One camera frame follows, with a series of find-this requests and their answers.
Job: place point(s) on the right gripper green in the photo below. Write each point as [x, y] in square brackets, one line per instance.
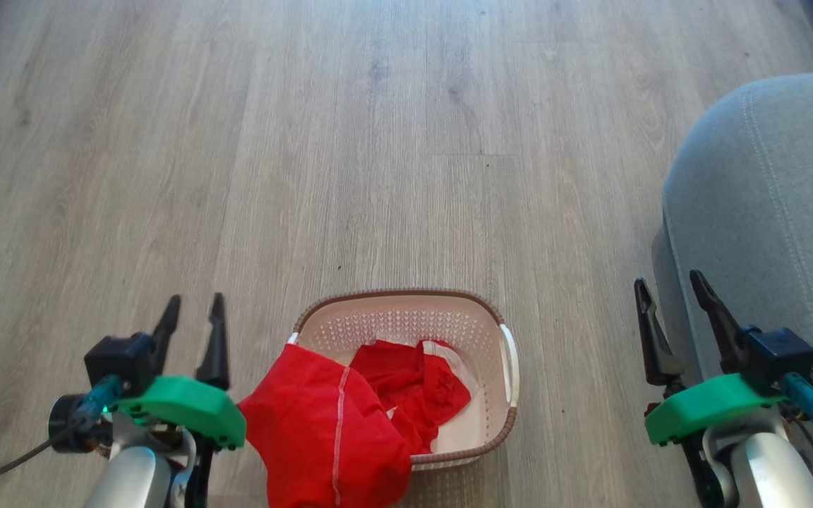
[703, 409]

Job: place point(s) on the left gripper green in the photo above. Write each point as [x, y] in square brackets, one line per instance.
[188, 409]

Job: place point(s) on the large plain red garment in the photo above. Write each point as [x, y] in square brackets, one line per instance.
[308, 423]

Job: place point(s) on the red garment with white trim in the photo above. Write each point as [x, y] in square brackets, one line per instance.
[420, 388]

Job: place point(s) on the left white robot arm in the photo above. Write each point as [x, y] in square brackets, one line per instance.
[135, 480]

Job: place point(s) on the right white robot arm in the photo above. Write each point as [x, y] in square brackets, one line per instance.
[773, 473]

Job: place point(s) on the cream laundry basket brown rim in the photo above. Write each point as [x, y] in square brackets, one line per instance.
[406, 321]

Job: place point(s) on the grey fabric sofa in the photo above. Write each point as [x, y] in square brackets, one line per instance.
[766, 212]

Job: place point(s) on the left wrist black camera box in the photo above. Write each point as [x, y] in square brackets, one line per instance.
[121, 360]

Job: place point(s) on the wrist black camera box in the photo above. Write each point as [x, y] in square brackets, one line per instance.
[777, 356]
[121, 360]

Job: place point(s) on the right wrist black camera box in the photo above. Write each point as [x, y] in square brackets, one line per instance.
[777, 356]

